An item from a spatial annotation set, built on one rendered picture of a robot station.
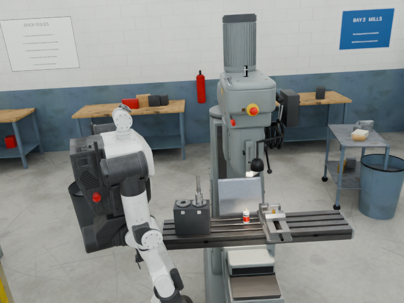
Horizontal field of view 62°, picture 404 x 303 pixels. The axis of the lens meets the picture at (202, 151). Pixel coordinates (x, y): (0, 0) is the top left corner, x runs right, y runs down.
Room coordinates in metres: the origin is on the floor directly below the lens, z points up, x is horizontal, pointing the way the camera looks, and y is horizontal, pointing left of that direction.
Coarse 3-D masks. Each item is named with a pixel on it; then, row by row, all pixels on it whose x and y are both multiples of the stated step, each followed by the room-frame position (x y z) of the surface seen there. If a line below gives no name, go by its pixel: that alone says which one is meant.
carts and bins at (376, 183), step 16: (336, 128) 4.01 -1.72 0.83; (352, 128) 3.98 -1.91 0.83; (368, 128) 3.80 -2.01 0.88; (352, 144) 3.42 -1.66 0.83; (368, 144) 3.40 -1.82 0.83; (384, 144) 3.37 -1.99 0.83; (352, 160) 3.90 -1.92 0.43; (368, 160) 3.58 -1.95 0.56; (384, 160) 3.35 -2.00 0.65; (400, 160) 3.42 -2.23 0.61; (336, 176) 3.70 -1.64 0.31; (352, 176) 3.67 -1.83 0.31; (368, 176) 3.27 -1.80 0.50; (384, 176) 3.16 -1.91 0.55; (400, 176) 3.15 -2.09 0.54; (80, 192) 3.27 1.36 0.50; (368, 192) 3.26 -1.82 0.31; (384, 192) 3.16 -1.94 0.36; (80, 208) 2.99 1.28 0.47; (336, 208) 3.41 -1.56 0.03; (368, 208) 3.25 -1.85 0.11; (384, 208) 3.16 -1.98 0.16; (80, 224) 3.05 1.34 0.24
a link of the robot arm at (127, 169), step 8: (112, 160) 1.03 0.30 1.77; (120, 160) 1.04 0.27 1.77; (128, 160) 1.04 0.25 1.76; (136, 160) 1.04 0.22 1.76; (112, 168) 1.01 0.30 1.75; (120, 168) 1.01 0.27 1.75; (128, 168) 1.02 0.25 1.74; (136, 168) 1.03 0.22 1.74; (112, 176) 1.00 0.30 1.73; (120, 176) 1.01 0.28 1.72; (128, 176) 1.02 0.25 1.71; (136, 176) 1.03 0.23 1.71; (112, 184) 1.01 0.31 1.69; (120, 184) 1.03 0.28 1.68; (128, 184) 1.02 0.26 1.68; (136, 184) 1.03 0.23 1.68; (144, 184) 1.06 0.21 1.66; (120, 192) 1.04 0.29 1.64; (128, 192) 1.02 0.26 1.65; (136, 192) 1.02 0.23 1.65
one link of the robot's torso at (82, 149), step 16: (80, 144) 1.23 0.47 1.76; (96, 144) 1.11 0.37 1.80; (112, 144) 1.20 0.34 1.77; (128, 144) 1.19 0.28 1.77; (144, 144) 1.22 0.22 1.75; (80, 160) 1.13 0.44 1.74; (96, 160) 1.14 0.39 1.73; (80, 176) 1.12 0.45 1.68; (96, 176) 1.14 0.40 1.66; (96, 192) 1.14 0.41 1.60; (112, 192) 1.14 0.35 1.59; (96, 208) 1.13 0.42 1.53; (112, 208) 1.15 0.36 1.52
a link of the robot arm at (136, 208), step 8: (144, 192) 1.05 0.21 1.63; (128, 200) 1.02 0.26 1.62; (136, 200) 1.02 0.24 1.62; (144, 200) 1.04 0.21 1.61; (128, 208) 1.02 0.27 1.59; (136, 208) 1.02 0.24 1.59; (144, 208) 1.04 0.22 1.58; (128, 216) 1.03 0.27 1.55; (136, 216) 1.02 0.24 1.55; (144, 216) 1.03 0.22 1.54; (128, 224) 1.03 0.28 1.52; (136, 224) 1.02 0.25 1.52; (144, 224) 1.02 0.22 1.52; (136, 232) 1.01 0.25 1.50; (144, 232) 1.02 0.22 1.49; (152, 232) 1.02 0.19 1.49; (160, 232) 1.03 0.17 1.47; (136, 240) 1.01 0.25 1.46; (144, 240) 1.01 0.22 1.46; (152, 240) 1.01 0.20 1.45; (160, 240) 1.02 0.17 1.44; (152, 248) 1.01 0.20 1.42
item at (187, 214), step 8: (176, 200) 1.89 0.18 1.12; (184, 200) 1.86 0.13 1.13; (192, 200) 1.88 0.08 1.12; (208, 200) 1.87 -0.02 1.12; (176, 208) 1.79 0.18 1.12; (184, 208) 1.79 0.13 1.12; (192, 208) 1.78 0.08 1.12; (200, 208) 1.78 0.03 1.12; (208, 208) 1.77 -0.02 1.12; (176, 216) 1.78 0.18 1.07; (184, 216) 1.77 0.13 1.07; (192, 216) 1.77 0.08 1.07; (200, 216) 1.77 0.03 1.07; (208, 216) 1.76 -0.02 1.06; (176, 224) 1.78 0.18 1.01; (184, 224) 1.78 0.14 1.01; (192, 224) 1.77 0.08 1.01; (200, 224) 1.77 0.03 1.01; (208, 224) 1.76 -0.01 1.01; (176, 232) 1.78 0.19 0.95; (184, 232) 1.78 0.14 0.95; (192, 232) 1.77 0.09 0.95; (200, 232) 1.77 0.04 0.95; (208, 232) 1.76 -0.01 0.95
